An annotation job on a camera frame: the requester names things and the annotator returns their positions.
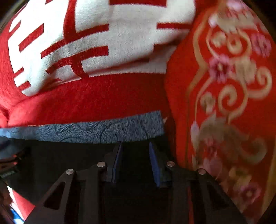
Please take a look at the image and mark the red embroidered floral pillow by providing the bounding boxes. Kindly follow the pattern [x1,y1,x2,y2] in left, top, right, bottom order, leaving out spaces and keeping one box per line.
[165,1,275,223]

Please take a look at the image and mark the red blanket white characters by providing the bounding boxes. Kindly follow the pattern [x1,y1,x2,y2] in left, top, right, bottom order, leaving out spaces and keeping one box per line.
[1,1,196,223]

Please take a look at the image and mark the black pants blue patterned waistband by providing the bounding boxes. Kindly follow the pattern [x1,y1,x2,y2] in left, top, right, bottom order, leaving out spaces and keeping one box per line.
[1,111,171,204]

